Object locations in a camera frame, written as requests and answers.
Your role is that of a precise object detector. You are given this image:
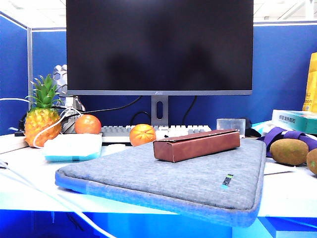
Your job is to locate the brown leather glasses case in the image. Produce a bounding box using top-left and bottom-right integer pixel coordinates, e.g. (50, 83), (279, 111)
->
(153, 128), (241, 163)

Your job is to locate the grey monitor stand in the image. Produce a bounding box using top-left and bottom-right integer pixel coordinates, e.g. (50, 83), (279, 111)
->
(151, 95), (169, 127)

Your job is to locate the ribbed orange mandarin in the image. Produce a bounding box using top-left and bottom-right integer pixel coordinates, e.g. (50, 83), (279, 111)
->
(129, 123), (157, 147)

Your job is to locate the white and grey keyboard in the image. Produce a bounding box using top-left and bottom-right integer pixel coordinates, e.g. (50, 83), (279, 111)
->
(100, 124), (212, 144)

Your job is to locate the small white round cap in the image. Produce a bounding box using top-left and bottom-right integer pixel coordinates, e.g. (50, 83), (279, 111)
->
(106, 143), (127, 152)

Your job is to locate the grey fabric laptop sleeve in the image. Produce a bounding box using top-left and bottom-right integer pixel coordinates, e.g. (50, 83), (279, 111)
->
(54, 137), (267, 228)

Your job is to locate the smooth red-orange fruit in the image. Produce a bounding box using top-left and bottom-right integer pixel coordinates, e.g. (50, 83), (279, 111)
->
(74, 114), (102, 135)

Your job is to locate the clear plastic cup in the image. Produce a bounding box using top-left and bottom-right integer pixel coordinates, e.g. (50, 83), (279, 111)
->
(216, 118), (246, 138)

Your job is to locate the black computer monitor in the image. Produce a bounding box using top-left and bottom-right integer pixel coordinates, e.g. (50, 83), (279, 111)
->
(65, 0), (254, 96)

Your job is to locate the white and teal tissue pack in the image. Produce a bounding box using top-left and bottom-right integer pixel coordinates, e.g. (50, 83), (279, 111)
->
(43, 133), (103, 162)

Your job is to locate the teal and white packet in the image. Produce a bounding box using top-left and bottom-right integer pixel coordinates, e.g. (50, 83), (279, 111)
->
(250, 120), (275, 136)

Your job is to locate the plastic pineapple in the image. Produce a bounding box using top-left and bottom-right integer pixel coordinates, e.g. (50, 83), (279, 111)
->
(24, 73), (62, 148)

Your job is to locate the white paper sheet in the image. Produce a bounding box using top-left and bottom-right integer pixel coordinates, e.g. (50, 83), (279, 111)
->
(264, 158), (297, 176)

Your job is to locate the white and teal cardboard box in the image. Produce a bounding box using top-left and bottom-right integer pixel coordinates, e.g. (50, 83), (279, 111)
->
(271, 109), (317, 135)

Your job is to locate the brown kiwi fruit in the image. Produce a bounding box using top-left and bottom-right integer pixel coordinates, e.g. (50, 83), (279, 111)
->
(269, 138), (310, 166)
(306, 148), (317, 176)

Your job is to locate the yellow bag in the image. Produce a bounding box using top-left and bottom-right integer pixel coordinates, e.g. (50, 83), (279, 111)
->
(302, 52), (317, 114)

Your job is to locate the black cable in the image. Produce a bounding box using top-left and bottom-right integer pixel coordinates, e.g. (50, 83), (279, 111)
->
(182, 96), (198, 124)
(61, 96), (143, 119)
(130, 111), (152, 126)

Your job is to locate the white cable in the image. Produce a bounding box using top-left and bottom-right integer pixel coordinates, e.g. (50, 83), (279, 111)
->
(0, 161), (117, 238)
(33, 107), (84, 149)

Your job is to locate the purple strap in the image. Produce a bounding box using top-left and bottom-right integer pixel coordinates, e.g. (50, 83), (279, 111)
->
(257, 126), (317, 158)

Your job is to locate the grey partition post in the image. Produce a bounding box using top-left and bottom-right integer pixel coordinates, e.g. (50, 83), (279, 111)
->
(27, 27), (33, 110)

